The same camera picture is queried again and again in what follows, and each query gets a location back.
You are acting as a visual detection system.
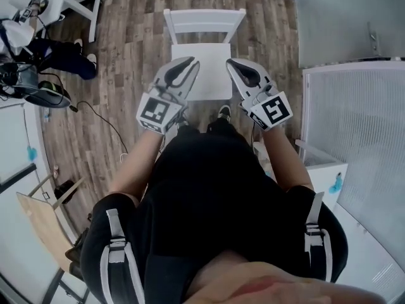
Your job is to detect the person's right forearm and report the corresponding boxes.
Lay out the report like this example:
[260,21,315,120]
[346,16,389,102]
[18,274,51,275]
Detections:
[261,125,316,193]

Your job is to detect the white door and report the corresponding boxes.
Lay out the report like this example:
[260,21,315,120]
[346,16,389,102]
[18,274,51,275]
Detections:
[294,0,405,70]

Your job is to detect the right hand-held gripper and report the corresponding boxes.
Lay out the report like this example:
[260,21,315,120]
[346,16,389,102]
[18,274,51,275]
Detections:
[225,58,295,132]

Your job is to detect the person's face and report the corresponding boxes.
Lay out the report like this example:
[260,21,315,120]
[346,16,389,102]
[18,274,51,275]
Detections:
[189,251,392,304]

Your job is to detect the light wooden board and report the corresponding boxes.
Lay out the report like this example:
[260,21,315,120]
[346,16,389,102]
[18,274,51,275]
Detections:
[15,191,76,272]

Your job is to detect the metal door handle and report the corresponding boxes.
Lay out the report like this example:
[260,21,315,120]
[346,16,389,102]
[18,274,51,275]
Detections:
[366,21,382,56]

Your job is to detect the grey left harness strap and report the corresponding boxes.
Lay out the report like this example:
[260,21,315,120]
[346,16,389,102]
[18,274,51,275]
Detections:
[99,208,146,304]

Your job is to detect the small white cabinet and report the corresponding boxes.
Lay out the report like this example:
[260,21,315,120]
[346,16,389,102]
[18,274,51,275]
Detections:
[294,139,349,212]

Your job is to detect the wooden stand legs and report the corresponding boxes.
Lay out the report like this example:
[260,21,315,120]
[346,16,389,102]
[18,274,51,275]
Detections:
[27,173,87,210]

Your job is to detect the grey right harness strap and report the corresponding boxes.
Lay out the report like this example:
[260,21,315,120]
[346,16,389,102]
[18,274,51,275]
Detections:
[302,191,333,282]

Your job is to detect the white wooden chair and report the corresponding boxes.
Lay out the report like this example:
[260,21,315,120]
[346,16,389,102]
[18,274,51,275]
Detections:
[163,8,247,102]

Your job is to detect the white table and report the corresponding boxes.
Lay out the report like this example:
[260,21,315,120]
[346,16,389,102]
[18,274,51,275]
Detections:
[0,0,103,44]

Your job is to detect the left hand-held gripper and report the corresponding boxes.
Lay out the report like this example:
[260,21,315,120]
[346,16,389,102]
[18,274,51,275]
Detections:
[135,56,201,136]

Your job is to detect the tall white cabinet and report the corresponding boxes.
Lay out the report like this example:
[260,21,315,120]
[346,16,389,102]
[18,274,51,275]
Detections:
[0,102,44,189]

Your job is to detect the person's left forearm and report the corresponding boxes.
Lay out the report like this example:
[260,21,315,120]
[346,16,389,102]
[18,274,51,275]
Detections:
[108,127,166,208]

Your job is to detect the grey harness strap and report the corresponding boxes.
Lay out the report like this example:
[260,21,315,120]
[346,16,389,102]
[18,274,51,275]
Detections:
[302,191,333,282]
[99,208,146,304]

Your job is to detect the person's right shoe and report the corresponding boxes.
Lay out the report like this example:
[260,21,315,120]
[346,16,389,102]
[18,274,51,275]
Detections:
[217,104,232,122]

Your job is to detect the black bag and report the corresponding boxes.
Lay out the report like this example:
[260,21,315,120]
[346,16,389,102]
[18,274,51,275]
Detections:
[53,179,78,205]

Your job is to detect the black and green headset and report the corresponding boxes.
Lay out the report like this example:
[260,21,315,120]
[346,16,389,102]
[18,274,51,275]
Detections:
[23,79,72,110]

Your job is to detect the bundle of black cables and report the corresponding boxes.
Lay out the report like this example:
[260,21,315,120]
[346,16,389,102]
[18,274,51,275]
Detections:
[0,53,39,103]

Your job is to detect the spare gripper device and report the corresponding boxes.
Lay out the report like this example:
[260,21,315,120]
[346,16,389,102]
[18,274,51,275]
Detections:
[18,0,50,24]

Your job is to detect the person's black shirt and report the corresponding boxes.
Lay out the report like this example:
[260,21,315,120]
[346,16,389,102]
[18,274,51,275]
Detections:
[79,121,349,304]

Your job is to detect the white cloth bag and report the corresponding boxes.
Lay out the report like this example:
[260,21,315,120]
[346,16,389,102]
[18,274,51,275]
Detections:
[0,19,35,55]

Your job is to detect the black floor cable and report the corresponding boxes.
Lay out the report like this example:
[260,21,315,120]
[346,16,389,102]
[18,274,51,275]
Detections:
[69,101,130,155]

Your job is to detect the white ribbed cabinet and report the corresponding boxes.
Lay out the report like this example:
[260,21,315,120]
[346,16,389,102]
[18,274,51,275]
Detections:
[300,60,405,221]

